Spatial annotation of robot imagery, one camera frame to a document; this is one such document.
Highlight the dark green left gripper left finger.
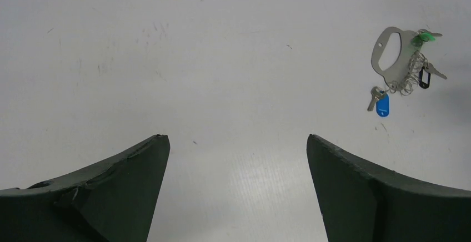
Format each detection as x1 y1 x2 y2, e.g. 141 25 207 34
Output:
1 134 170 241

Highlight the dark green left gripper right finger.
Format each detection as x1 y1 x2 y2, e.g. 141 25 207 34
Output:
307 135 470 241

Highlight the metal keyring carabiner plate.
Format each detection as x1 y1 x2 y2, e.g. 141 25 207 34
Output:
371 27 426 96

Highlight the black tagged key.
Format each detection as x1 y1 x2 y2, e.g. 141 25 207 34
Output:
419 62 448 89

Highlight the green tagged key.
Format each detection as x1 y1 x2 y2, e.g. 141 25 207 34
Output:
410 29 443 48

